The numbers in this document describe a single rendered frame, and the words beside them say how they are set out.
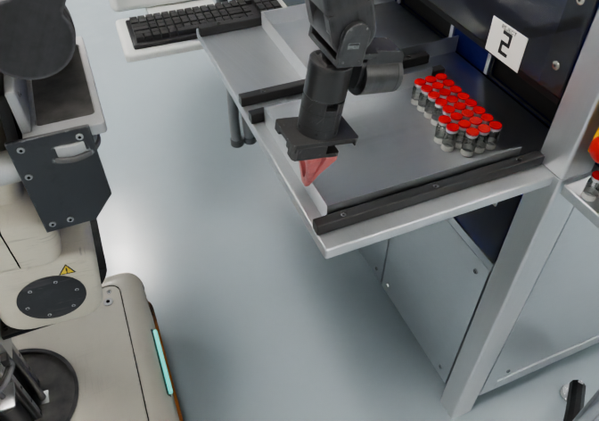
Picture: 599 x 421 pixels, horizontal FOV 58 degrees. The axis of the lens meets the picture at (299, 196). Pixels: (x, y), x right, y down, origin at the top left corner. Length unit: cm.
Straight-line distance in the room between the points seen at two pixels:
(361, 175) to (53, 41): 51
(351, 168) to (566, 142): 33
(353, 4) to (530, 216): 54
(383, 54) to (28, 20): 41
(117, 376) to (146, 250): 69
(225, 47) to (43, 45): 71
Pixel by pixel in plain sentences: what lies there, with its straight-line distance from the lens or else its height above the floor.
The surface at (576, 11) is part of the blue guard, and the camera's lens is 87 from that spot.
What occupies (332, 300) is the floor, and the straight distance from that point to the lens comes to 178.
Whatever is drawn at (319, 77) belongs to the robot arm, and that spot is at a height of 110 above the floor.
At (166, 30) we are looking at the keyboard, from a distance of 141.
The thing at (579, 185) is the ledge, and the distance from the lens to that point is 96.
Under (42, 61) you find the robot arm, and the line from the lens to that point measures 54.
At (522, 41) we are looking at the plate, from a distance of 95.
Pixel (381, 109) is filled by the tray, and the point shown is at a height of 88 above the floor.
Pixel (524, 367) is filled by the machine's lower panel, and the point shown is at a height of 14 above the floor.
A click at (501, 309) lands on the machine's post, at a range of 120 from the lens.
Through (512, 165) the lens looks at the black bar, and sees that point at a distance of 92.
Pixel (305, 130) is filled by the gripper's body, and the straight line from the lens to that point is 73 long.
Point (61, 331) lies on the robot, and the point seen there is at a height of 28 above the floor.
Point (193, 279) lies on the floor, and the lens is 186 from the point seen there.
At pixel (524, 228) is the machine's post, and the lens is 105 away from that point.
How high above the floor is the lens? 146
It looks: 44 degrees down
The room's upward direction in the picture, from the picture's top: straight up
